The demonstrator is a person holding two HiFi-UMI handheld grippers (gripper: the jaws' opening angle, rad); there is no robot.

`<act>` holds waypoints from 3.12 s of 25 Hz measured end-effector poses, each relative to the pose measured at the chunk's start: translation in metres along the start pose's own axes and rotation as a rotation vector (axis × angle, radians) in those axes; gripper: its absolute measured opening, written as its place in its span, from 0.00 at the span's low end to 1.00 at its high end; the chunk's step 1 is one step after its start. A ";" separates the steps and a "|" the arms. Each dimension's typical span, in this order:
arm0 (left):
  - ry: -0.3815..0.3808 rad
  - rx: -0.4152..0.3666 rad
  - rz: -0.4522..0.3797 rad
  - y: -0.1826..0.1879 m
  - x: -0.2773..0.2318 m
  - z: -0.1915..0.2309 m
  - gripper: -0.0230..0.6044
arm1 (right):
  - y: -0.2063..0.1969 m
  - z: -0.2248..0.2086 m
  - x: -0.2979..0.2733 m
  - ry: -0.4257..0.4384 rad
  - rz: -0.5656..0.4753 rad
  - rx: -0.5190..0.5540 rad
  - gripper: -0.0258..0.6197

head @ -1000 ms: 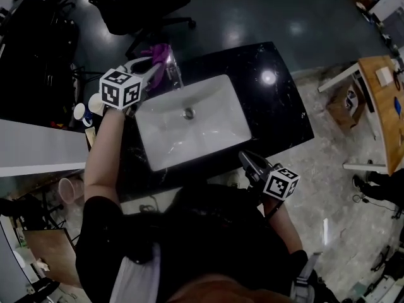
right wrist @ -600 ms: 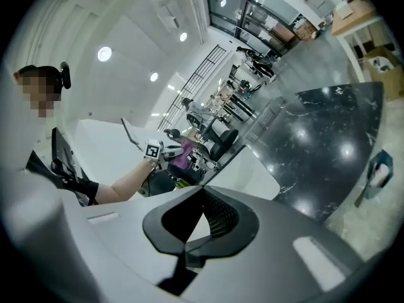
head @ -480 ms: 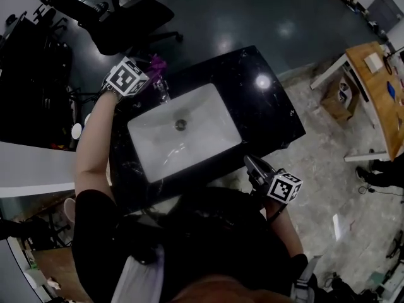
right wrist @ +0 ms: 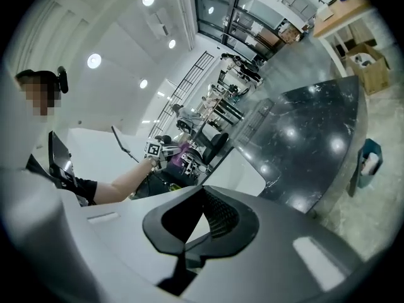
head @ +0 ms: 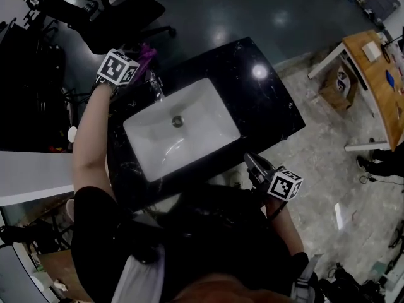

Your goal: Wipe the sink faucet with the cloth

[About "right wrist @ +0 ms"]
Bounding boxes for teal waste bin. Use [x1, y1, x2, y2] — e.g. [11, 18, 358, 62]
[348, 138, 383, 198]

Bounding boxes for light panel on stand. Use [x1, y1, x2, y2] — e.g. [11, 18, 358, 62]
[110, 124, 140, 163]

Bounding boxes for white ceiling air conditioner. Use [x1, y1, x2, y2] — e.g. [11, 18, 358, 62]
[148, 8, 177, 37]

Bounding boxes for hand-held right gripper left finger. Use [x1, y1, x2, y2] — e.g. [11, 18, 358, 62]
[80, 186, 205, 303]

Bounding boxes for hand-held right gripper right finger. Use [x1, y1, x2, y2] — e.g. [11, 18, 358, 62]
[184, 186, 376, 303]

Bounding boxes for wooden desk with white frame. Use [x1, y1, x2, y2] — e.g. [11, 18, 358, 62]
[312, 0, 375, 78]

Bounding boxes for black head camera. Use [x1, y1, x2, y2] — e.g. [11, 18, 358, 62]
[56, 65, 69, 94]

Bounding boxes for dark glass partition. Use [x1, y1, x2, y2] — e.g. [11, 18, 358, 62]
[192, 0, 316, 62]

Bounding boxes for person's left forearm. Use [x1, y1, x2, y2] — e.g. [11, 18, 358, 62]
[94, 159, 155, 205]

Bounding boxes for cardboard box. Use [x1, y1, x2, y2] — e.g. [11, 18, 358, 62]
[345, 42, 391, 96]

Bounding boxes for black marble vanity top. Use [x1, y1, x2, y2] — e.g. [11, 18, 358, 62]
[233, 76, 369, 214]

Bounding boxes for small white box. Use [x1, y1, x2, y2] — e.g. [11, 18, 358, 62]
[316, 3, 335, 21]

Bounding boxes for white sink basin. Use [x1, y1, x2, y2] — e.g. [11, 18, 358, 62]
[195, 146, 266, 197]

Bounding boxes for grey ribbed floor mat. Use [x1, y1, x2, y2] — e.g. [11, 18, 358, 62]
[242, 98, 276, 140]

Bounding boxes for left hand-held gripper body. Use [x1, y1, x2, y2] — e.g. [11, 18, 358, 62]
[144, 139, 183, 170]

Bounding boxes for black metal railing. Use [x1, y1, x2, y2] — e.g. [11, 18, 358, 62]
[151, 50, 218, 141]

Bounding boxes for person in dark clothes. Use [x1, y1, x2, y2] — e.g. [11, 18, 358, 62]
[25, 153, 98, 206]

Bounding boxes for person's head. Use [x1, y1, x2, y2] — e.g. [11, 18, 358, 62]
[15, 69, 62, 122]

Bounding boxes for purple cloth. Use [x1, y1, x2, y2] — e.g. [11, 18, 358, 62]
[170, 140, 190, 170]

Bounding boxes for black office chair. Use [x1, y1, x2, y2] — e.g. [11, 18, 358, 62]
[154, 133, 230, 167]

